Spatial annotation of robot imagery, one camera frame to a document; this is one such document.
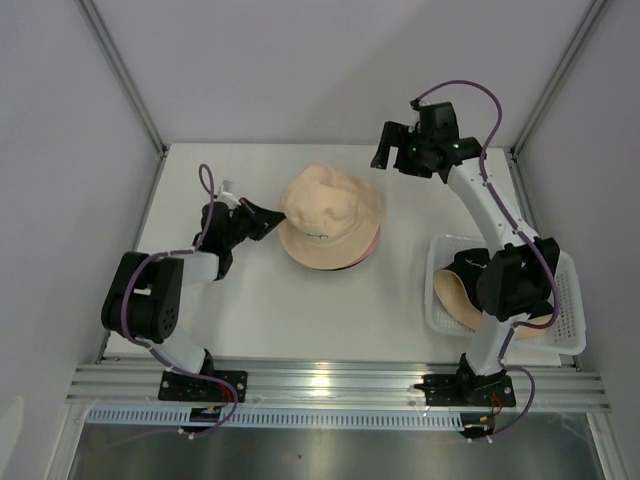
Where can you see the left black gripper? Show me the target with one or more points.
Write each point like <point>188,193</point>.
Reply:
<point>263,221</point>

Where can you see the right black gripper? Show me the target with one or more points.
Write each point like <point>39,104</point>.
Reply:
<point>392,134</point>

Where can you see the beige bucket hat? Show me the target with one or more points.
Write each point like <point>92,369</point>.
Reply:
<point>331,217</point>

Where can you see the pink bucket hat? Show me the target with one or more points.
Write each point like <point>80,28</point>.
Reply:
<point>370,249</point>

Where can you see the black and beige hat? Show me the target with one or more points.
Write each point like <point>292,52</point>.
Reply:
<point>460,290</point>

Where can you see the black smiley bucket hat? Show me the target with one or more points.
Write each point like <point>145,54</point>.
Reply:
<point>347,267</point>

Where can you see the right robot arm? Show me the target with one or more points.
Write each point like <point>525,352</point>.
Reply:
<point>461,164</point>

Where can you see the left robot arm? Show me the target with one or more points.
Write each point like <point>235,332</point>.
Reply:
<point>142,304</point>

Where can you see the white plastic basket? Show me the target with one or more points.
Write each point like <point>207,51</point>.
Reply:
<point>566,337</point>

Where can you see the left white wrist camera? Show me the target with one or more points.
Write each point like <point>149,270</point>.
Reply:
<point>225,195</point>

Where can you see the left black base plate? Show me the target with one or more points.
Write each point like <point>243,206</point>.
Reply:
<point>180,388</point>

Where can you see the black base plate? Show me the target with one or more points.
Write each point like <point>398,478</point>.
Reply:
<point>449,390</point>
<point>180,388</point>

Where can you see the right aluminium frame post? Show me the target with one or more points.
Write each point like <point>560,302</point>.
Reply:
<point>578,41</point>

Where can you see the aluminium frame post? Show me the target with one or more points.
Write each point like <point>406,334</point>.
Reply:
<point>578,41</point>
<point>115,61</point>

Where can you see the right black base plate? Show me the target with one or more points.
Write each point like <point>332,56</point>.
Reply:
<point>449,390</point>

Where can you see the white slotted cable duct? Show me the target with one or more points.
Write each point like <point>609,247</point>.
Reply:
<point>254,417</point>

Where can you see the left aluminium frame post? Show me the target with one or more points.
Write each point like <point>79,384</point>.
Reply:
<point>115,61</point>

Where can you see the aluminium mounting rail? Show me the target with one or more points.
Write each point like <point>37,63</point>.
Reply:
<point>308,384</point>

